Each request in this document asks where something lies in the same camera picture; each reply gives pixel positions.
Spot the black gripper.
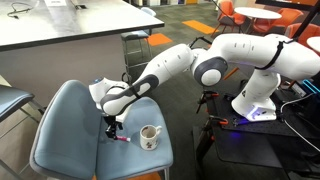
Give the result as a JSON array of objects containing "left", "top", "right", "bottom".
[{"left": 105, "top": 114, "right": 124, "bottom": 141}]

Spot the pink marker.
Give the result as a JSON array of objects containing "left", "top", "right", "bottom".
[{"left": 116, "top": 135, "right": 132, "bottom": 143}]

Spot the white ceramic mug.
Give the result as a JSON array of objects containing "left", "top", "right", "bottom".
[{"left": 138, "top": 124, "right": 164, "bottom": 152}]

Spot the blue chair with mug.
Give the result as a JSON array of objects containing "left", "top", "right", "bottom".
[{"left": 29, "top": 79, "right": 175, "bottom": 180}]

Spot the orange black clamp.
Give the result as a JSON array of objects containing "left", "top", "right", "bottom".
[
  {"left": 202, "top": 114, "right": 230, "bottom": 135},
  {"left": 195, "top": 89, "right": 220, "bottom": 115}
]

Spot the metal legged bar stool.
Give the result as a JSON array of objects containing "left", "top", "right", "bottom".
[{"left": 120, "top": 6, "right": 158, "bottom": 79}]

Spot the empty blue chair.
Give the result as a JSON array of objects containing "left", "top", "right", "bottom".
[{"left": 0, "top": 83, "right": 47, "bottom": 180}]

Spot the grey top counter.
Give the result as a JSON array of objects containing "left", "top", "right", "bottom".
[{"left": 0, "top": 0, "right": 166, "bottom": 108}]

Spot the black mounting platform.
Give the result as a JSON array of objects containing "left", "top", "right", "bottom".
[{"left": 192, "top": 89, "right": 320, "bottom": 172}]

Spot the white paper sheet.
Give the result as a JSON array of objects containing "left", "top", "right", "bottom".
[{"left": 43, "top": 0, "right": 68, "bottom": 7}]

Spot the orange lounge chair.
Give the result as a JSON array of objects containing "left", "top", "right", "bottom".
[
  {"left": 284, "top": 22, "right": 320, "bottom": 48},
  {"left": 211, "top": 0, "right": 248, "bottom": 37},
  {"left": 250, "top": 7, "right": 305, "bottom": 35}
]

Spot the white round table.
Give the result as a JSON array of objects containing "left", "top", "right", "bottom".
[
  {"left": 233, "top": 6, "right": 283, "bottom": 22},
  {"left": 305, "top": 35, "right": 320, "bottom": 53}
]

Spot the black cable on counter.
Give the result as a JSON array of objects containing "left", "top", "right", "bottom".
[{"left": 6, "top": 2, "right": 35, "bottom": 20}]

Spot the white cable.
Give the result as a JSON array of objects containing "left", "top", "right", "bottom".
[{"left": 279, "top": 92, "right": 320, "bottom": 154}]

